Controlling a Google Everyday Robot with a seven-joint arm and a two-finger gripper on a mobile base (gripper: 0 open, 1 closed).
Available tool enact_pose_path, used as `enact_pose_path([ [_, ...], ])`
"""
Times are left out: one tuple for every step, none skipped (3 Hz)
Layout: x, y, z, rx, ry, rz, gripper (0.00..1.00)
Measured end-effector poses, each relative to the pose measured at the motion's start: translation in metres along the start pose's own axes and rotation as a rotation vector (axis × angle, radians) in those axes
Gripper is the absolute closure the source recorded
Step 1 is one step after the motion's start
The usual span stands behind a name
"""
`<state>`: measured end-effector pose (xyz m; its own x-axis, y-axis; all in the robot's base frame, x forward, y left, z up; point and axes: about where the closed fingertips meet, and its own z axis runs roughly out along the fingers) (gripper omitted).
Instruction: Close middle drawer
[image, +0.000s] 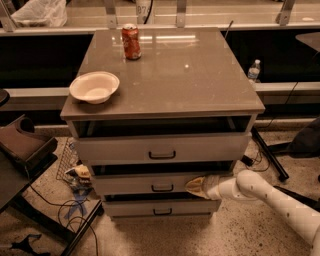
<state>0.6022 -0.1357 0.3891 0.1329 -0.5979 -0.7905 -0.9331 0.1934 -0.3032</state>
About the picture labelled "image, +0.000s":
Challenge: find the grey drawer cabinet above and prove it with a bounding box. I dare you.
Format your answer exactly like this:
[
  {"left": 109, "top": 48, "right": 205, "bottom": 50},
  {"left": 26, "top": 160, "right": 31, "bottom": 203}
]
[{"left": 60, "top": 27, "right": 266, "bottom": 221}]

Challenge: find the orange soda can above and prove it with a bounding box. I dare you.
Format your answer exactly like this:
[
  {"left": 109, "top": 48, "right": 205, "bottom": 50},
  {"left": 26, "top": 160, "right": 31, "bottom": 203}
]
[{"left": 122, "top": 23, "right": 141, "bottom": 60}]

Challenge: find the white paper cup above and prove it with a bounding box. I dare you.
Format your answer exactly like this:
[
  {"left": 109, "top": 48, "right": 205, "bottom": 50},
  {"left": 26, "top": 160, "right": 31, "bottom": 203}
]
[{"left": 136, "top": 0, "right": 153, "bottom": 24}]

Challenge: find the black chair base leg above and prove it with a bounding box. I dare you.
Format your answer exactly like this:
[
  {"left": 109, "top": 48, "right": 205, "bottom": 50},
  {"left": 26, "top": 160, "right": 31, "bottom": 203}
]
[{"left": 276, "top": 186, "right": 320, "bottom": 212}]

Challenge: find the wire mesh basket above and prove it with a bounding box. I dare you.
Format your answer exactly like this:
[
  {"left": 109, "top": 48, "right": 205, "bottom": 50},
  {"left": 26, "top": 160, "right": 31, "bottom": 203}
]
[{"left": 56, "top": 137, "right": 79, "bottom": 182}]

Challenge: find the clear water bottle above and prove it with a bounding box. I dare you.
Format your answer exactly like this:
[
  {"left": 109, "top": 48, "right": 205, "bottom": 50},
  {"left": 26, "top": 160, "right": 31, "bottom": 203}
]
[{"left": 247, "top": 59, "right": 261, "bottom": 83}]

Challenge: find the brown office chair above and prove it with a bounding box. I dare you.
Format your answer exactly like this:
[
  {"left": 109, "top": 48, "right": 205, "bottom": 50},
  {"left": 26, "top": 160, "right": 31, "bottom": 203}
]
[{"left": 0, "top": 88, "right": 76, "bottom": 243}]

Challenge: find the white paper bowl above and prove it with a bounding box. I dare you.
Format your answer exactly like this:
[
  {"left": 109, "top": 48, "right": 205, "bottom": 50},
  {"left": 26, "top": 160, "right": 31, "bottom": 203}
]
[{"left": 69, "top": 71, "right": 120, "bottom": 104}]

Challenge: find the black metal pole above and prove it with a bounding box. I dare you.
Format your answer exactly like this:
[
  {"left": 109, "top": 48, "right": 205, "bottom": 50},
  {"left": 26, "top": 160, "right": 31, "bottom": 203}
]
[{"left": 251, "top": 127, "right": 289, "bottom": 182}]

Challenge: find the grey drawer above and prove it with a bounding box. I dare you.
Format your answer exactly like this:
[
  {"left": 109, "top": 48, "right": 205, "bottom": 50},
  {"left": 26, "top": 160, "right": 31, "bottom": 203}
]
[
  {"left": 103, "top": 192, "right": 221, "bottom": 218},
  {"left": 92, "top": 161, "right": 234, "bottom": 195},
  {"left": 75, "top": 133, "right": 251, "bottom": 165}
]

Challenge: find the black floor cable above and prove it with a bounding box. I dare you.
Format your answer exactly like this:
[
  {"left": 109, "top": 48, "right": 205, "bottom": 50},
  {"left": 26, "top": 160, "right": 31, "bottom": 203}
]
[{"left": 24, "top": 166, "right": 100, "bottom": 256}]

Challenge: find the white plastic bag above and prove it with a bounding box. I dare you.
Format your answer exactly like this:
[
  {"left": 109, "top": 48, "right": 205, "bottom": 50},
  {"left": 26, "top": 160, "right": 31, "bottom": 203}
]
[{"left": 11, "top": 0, "right": 67, "bottom": 27}]

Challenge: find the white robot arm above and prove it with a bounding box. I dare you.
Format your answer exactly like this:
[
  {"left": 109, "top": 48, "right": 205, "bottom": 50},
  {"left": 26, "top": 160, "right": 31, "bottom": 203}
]
[{"left": 185, "top": 169, "right": 320, "bottom": 256}]

